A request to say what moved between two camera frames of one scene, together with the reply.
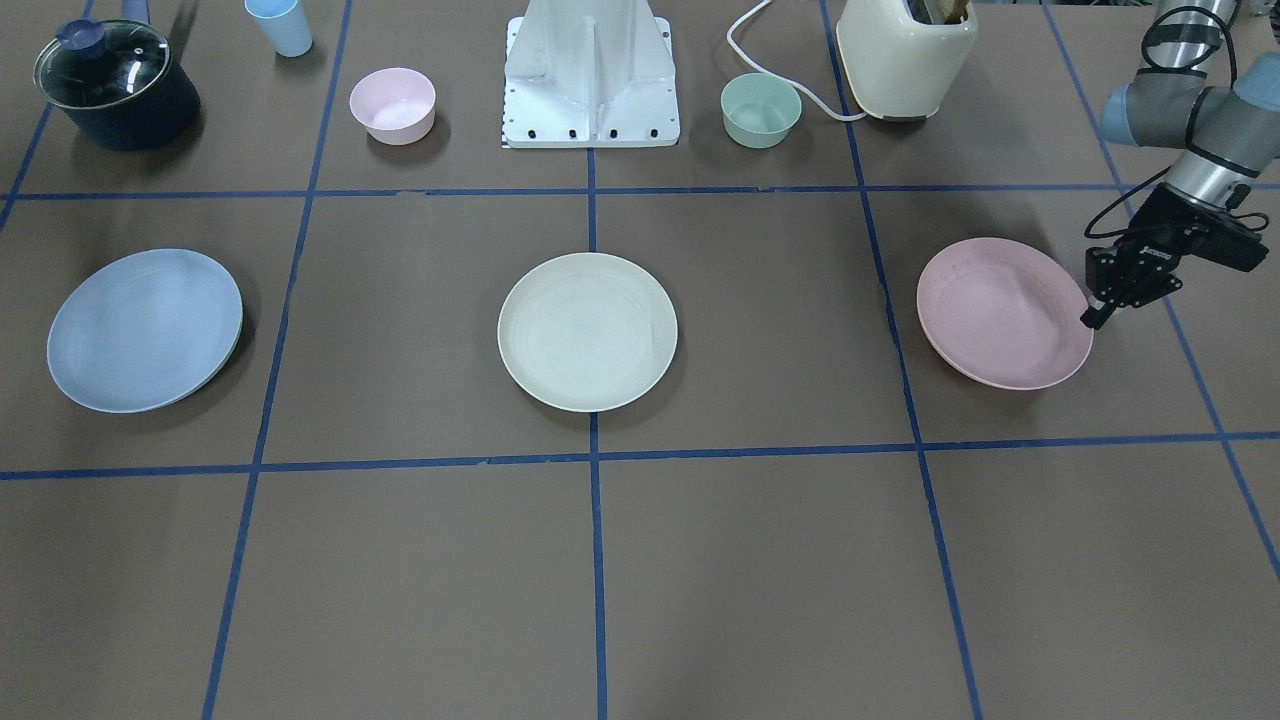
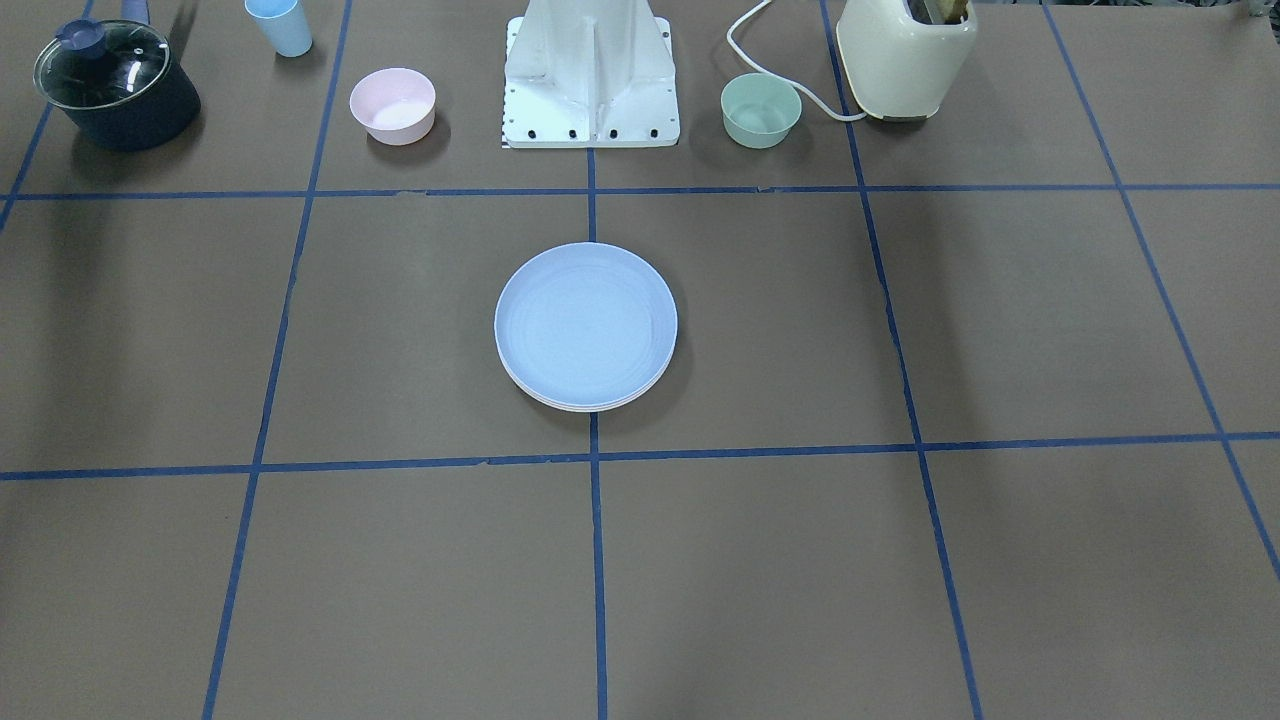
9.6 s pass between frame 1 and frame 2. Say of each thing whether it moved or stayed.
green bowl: stayed
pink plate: moved
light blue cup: stayed
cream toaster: stayed
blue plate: moved
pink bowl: stayed
